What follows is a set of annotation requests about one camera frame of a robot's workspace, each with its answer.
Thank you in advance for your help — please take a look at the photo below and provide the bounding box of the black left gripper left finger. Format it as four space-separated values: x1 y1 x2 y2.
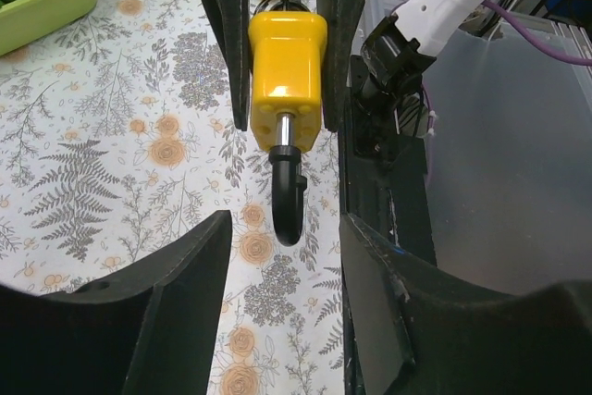
1 211 231 394

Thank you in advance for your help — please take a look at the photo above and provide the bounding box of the small yellow padlock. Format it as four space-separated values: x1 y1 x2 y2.
248 0 327 246

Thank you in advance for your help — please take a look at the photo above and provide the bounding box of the green plastic basket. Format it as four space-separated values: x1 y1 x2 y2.
1 0 98 55

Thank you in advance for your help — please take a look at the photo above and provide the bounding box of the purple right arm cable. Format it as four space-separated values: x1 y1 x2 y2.
423 0 592 174

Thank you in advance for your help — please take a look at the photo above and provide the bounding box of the aluminium frame rail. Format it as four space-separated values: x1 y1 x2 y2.
549 20 591 107

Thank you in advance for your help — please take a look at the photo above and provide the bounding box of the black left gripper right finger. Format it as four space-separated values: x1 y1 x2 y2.
339 214 591 394

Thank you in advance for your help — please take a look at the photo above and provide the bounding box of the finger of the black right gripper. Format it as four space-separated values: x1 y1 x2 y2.
202 0 251 130
316 0 364 131

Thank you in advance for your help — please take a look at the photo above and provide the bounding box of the floral patterned table mat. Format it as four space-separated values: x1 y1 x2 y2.
1 0 344 394

